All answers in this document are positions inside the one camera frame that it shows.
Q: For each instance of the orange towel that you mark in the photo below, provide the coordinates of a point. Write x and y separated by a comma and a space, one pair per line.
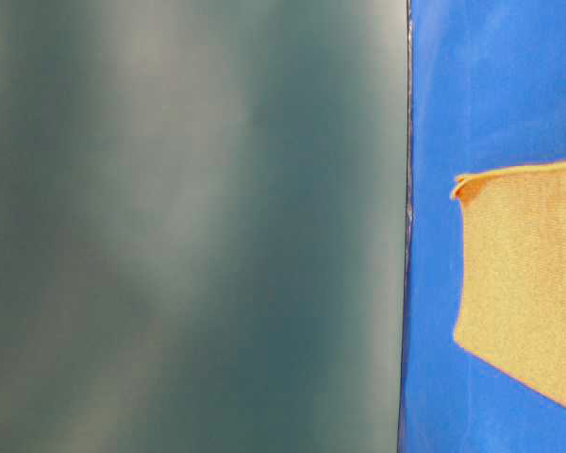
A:
512, 312

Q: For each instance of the blue table cloth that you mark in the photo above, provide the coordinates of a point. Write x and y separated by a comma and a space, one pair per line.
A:
487, 90

